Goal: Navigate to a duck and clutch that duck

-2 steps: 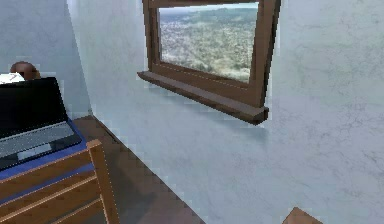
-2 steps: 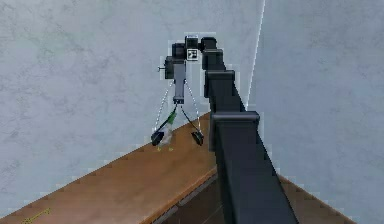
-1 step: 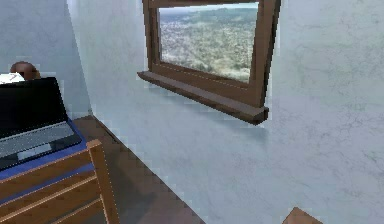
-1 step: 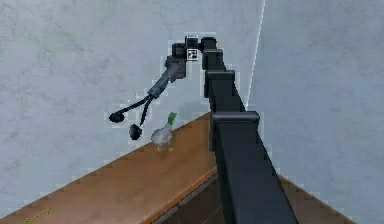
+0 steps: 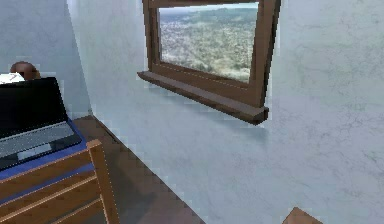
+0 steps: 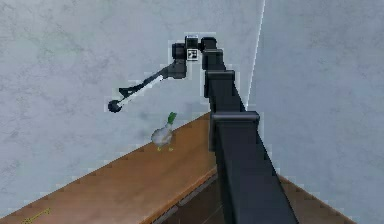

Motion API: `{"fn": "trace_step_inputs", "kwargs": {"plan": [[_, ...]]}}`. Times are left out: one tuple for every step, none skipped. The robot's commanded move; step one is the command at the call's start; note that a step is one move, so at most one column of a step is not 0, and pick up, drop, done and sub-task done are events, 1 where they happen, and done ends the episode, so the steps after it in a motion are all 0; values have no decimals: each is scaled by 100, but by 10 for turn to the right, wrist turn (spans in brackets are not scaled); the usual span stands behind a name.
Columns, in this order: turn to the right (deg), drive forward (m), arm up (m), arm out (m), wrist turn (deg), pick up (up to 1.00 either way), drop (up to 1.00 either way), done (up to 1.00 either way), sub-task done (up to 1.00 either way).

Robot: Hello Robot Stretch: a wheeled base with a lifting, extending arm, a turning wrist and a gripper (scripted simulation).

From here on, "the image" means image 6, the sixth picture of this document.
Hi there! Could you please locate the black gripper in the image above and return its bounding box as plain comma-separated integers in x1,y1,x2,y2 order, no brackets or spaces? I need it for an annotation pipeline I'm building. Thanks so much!
107,42,188,114

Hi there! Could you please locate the grey duck with green head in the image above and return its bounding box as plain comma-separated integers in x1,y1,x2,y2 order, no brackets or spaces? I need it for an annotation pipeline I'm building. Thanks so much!
150,111,178,153

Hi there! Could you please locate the brown wooden chest of drawers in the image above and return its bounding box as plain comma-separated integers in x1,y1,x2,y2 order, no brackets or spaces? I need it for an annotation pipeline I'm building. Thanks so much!
0,112,358,224

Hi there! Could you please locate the thin yellow key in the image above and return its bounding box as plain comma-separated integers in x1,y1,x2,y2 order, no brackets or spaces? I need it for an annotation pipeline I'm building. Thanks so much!
21,207,52,224

